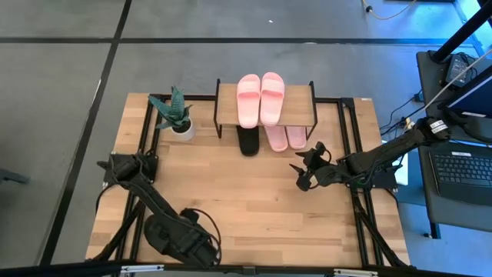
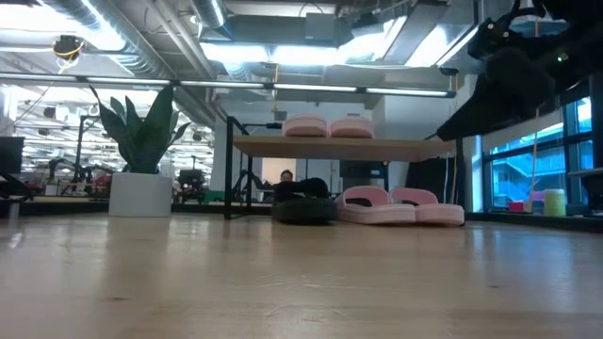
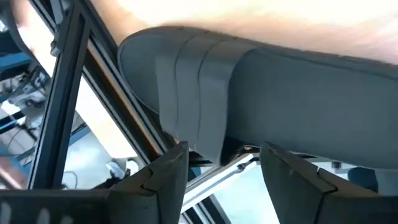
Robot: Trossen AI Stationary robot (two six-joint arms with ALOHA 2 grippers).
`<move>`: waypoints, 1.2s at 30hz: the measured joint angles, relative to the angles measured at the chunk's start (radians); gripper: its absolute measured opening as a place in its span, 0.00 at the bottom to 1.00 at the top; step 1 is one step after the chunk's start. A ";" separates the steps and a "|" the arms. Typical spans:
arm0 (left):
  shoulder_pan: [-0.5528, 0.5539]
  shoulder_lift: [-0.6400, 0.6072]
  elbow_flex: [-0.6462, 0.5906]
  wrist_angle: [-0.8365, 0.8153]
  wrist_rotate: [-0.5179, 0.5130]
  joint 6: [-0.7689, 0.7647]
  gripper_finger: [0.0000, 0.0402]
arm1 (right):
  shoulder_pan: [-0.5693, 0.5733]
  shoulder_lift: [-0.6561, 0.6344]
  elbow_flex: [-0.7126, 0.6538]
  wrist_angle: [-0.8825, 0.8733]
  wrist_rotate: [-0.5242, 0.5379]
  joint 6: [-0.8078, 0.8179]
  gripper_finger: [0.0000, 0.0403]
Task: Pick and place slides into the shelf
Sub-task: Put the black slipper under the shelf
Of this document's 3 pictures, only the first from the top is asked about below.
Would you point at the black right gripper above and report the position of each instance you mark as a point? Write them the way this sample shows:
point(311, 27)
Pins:
point(324, 173)

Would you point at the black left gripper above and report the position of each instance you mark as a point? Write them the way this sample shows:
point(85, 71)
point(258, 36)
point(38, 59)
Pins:
point(196, 246)

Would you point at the pink rubber slide sandal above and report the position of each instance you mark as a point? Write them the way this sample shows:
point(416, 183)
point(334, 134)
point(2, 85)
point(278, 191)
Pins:
point(248, 104)
point(296, 137)
point(276, 139)
point(272, 100)

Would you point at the black rubber slide sandal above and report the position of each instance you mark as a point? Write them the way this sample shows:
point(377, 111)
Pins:
point(153, 231)
point(248, 142)

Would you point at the wooden shelf black metal frame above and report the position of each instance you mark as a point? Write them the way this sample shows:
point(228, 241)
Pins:
point(298, 107)

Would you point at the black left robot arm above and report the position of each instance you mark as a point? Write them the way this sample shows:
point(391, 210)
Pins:
point(153, 200)

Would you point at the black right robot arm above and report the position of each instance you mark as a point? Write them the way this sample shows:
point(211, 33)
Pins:
point(384, 151)

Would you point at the yellow white plug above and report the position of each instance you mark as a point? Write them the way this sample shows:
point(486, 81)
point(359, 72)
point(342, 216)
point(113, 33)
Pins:
point(409, 124)

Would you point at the green plant in white pot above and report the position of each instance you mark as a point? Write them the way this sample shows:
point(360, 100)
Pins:
point(177, 111)

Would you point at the black side table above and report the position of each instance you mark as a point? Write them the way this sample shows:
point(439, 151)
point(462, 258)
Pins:
point(428, 84)

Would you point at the black keyboard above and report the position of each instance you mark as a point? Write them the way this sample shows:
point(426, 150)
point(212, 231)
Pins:
point(461, 173)

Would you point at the dark grey laptop desk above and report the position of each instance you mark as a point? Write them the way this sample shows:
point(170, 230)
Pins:
point(453, 219)

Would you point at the black power adapter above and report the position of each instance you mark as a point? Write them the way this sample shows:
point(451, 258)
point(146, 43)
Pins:
point(457, 69)

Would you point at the dark blue monitor screen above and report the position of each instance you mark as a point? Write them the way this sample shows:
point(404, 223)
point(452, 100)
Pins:
point(476, 98)

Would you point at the dark grey floor object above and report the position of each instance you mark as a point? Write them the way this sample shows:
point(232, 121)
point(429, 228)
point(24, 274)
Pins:
point(11, 177)

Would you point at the black diagonal pole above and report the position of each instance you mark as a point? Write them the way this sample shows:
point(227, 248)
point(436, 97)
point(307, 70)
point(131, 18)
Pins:
point(461, 35)

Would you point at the silver metal bracket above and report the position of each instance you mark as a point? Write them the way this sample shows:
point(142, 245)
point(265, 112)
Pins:
point(142, 268)
point(355, 273)

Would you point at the black aluminium rig frame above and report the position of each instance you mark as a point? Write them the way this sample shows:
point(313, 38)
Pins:
point(200, 98)

